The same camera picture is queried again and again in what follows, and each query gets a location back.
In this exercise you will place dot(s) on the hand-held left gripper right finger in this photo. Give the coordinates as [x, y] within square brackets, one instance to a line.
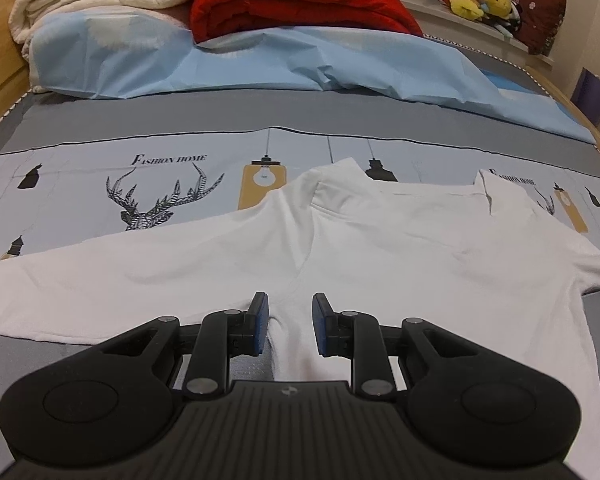
[322, 325]

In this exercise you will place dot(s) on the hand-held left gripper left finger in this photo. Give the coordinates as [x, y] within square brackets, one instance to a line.
[257, 325]

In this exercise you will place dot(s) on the white shirt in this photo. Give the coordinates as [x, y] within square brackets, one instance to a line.
[405, 240]

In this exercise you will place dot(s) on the light blue sheet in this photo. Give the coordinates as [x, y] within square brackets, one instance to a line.
[280, 60]

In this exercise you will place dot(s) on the red folded blanket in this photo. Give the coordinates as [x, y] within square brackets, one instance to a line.
[300, 5]

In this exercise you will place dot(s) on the white window sill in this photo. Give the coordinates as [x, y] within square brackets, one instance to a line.
[440, 20]

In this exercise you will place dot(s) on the striped plush toy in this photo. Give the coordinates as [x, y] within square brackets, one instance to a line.
[505, 25]

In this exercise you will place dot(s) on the dark red cushion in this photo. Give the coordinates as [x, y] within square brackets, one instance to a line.
[542, 20]

